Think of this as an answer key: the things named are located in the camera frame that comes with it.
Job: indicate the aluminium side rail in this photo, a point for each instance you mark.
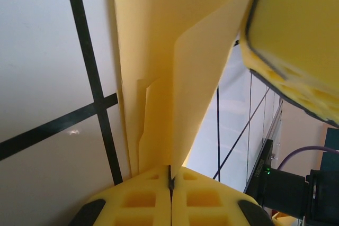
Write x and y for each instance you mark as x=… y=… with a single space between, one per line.
x=275 y=125

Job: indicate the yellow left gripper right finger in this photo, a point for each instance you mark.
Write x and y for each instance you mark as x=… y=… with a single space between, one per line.
x=206 y=204

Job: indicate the yellow paper sheet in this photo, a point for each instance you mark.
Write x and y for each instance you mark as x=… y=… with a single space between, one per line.
x=159 y=51

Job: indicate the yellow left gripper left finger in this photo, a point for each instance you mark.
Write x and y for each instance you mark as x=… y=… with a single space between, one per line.
x=137 y=204

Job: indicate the teal panel with leaf outlines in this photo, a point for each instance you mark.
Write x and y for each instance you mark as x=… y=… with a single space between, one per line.
x=332 y=141

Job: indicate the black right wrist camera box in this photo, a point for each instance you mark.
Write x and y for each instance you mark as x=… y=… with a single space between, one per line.
x=260 y=173

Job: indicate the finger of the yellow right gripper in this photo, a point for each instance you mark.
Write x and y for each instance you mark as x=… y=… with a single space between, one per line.
x=299 y=25
x=304 y=96

